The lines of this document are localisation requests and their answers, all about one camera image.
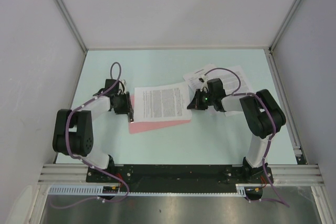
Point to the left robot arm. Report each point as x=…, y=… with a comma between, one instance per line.
x=73, y=133

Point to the pink clipboard folder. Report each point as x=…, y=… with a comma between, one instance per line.
x=140, y=127

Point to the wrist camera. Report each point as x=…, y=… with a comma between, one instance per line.
x=122, y=89
x=203, y=80

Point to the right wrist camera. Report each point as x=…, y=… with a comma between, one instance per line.
x=203, y=80

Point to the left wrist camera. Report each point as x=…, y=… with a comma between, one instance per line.
x=122, y=89

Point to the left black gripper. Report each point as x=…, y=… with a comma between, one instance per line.
x=127, y=108

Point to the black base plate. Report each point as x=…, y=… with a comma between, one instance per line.
x=180, y=178

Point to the printed text sheet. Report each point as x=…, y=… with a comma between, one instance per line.
x=232, y=79
x=162, y=103

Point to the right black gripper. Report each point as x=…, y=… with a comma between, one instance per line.
x=195, y=104

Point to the white cable duct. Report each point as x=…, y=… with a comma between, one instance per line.
x=99, y=190

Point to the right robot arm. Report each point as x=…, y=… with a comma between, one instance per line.
x=263, y=115

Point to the printed form sheet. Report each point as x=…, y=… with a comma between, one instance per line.
x=192, y=78

